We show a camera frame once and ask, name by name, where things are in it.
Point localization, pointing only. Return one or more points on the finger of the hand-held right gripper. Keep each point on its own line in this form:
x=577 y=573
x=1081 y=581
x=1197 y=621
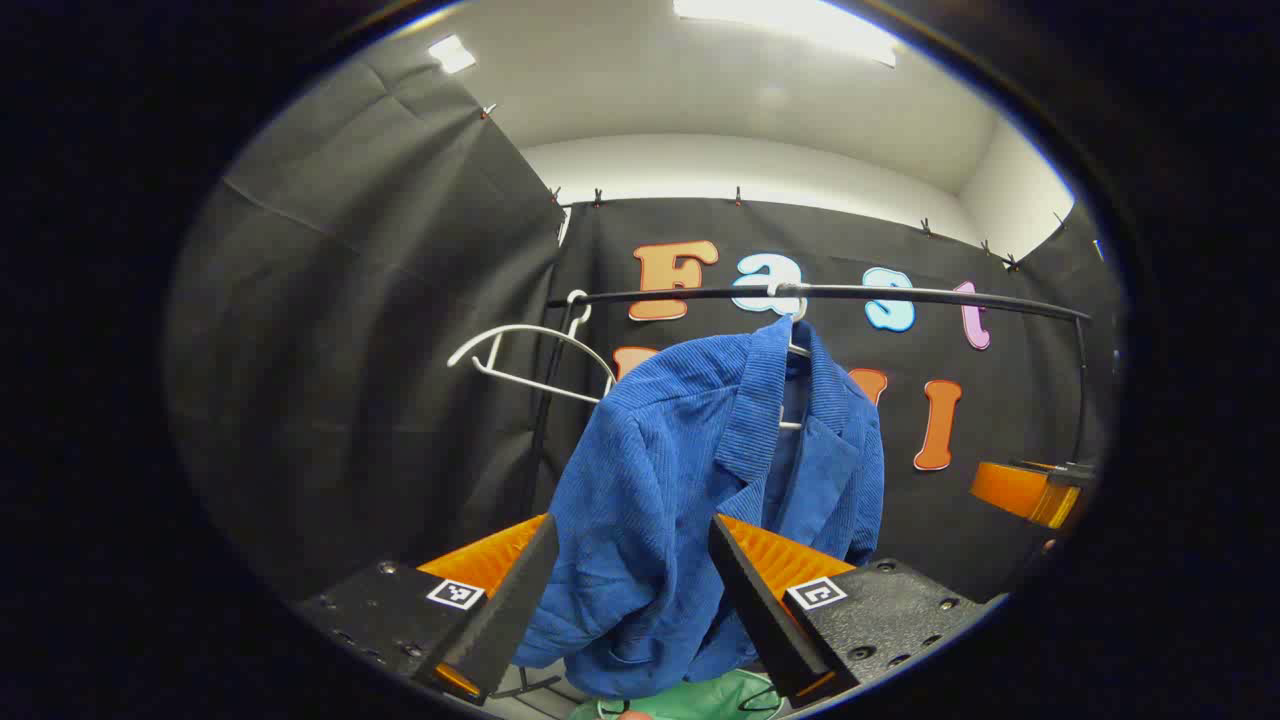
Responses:
x=1010 y=490

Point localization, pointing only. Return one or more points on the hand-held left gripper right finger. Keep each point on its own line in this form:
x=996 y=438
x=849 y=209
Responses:
x=760 y=610

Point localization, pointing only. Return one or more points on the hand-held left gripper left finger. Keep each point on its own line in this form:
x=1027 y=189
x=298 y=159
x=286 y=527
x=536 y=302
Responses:
x=510 y=610

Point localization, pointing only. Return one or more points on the green laundry hamper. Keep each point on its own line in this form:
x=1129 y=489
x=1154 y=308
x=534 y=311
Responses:
x=700 y=702

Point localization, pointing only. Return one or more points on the black clothes rack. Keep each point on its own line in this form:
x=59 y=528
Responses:
x=900 y=292

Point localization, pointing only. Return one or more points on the white plastic hanger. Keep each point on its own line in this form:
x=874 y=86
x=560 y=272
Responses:
x=520 y=328
x=801 y=308

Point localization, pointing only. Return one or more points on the long ceiling light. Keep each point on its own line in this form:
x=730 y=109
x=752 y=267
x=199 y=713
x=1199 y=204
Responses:
x=790 y=20

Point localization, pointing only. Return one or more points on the small ceiling light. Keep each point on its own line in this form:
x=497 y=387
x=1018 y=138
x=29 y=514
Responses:
x=452 y=54

